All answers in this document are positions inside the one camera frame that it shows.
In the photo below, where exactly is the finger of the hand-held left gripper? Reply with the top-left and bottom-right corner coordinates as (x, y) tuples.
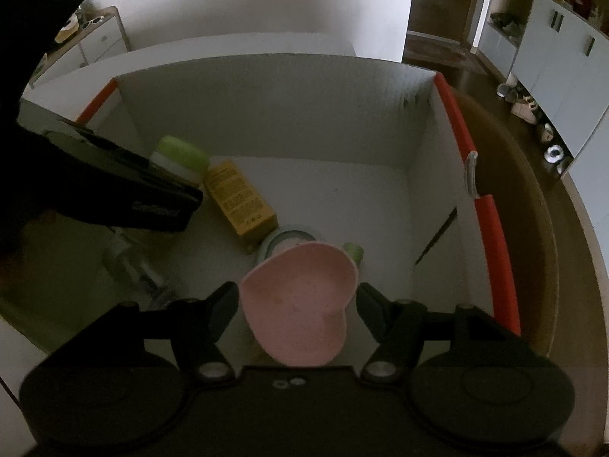
(43, 126), (204, 201)

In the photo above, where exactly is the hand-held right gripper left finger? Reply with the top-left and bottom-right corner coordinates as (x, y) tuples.
(48, 281), (239, 384)

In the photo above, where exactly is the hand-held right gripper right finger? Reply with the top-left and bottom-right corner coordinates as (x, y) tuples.
(356, 283), (553, 386)

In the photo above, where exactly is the white bottle green cap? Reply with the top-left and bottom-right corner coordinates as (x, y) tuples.
(148, 136), (211, 186)

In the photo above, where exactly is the pink heart-shaped dish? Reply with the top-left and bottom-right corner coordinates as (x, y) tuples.
(238, 242), (360, 367)

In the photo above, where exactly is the teal rimmed tape dispenser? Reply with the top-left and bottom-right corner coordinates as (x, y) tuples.
(257, 225), (327, 267)

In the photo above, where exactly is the yellow carton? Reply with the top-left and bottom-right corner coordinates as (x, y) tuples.
(204, 161), (279, 249)

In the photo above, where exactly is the red cardboard box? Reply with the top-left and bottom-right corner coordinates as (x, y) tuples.
(19, 54), (521, 367)

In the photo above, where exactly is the white side cabinet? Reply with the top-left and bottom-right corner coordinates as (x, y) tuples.
(29, 7), (132, 87)

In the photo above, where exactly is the tan white plush toy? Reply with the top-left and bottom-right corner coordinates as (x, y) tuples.
(54, 12), (80, 43)

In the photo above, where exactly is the wooden chair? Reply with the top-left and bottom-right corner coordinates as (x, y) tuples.
(447, 89), (560, 358)

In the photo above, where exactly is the black white shoe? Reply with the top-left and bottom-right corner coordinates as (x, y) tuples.
(545, 145), (574, 175)

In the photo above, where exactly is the beige shoe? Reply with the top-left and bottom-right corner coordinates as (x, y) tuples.
(511, 95), (541, 125)

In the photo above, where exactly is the low grey cabinet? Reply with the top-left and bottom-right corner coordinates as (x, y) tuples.
(476, 21), (520, 81)

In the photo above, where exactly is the grey lower cabinet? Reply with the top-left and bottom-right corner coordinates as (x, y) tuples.
(510, 0), (609, 165)

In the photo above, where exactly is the dark shoes pair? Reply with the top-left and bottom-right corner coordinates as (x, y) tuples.
(490, 12), (524, 37)

